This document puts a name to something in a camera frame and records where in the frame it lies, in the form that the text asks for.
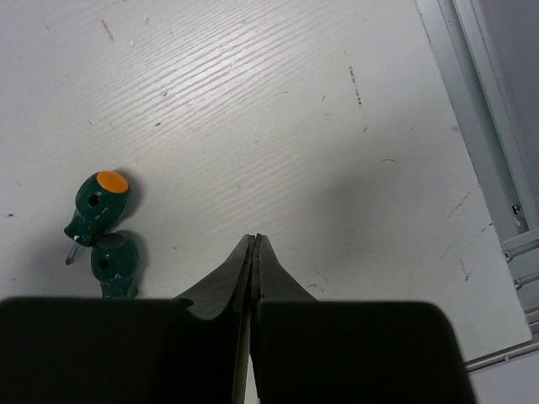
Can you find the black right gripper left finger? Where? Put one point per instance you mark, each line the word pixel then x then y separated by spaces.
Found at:
pixel 189 349

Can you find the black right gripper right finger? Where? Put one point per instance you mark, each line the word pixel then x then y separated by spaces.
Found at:
pixel 306 350

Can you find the green stubby flathead screwdriver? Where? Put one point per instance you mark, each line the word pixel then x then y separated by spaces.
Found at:
pixel 115 262

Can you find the green stubby phillips screwdriver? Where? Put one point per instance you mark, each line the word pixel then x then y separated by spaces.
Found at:
pixel 100 203

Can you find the aluminium table frame rail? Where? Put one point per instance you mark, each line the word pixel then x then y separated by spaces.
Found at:
pixel 487 53

